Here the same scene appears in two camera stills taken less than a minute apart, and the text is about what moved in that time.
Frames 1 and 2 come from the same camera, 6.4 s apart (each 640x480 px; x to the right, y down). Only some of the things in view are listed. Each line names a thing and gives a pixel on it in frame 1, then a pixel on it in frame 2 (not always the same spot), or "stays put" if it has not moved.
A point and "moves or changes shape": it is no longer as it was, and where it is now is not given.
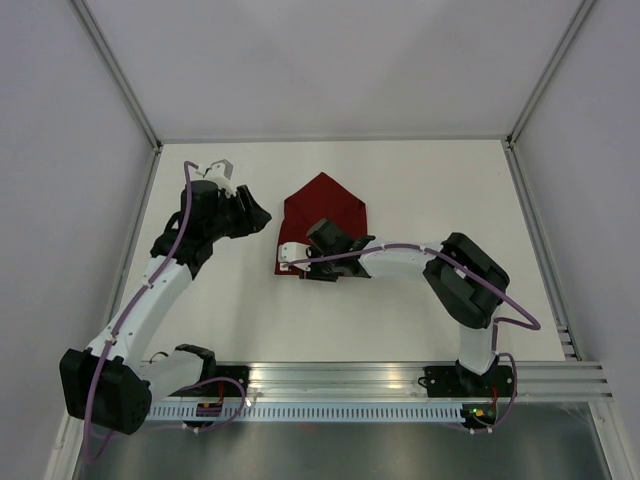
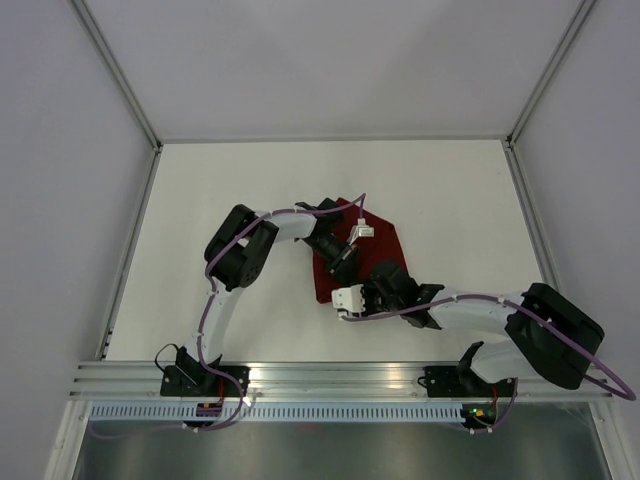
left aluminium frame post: x=119 y=72 stays put
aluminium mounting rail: x=390 y=381 stays put
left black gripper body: x=224 y=223 -> x=336 y=256
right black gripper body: x=322 y=271 -> x=376 y=303
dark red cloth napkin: x=321 y=198 moves or changes shape
